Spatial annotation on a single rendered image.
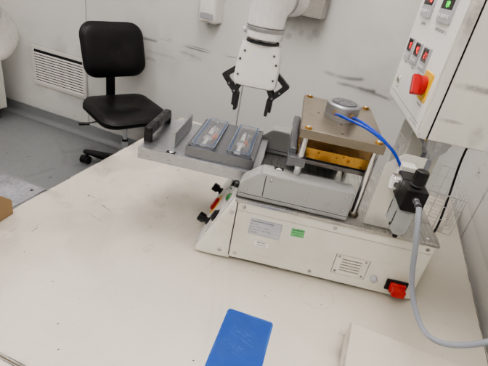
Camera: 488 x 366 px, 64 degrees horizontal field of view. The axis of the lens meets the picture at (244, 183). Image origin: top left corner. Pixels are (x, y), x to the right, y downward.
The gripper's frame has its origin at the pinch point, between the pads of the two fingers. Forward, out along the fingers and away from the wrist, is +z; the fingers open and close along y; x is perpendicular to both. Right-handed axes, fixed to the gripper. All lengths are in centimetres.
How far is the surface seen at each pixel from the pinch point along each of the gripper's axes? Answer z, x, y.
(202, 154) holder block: 10.8, -10.0, -8.4
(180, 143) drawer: 12.1, -4.1, -15.5
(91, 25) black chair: 16, 136, -116
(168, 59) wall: 33, 163, -77
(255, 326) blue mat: 34, -35, 13
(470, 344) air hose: 18, -42, 47
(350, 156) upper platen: 3.3, -9.7, 24.7
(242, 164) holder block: 11.1, -9.8, 1.4
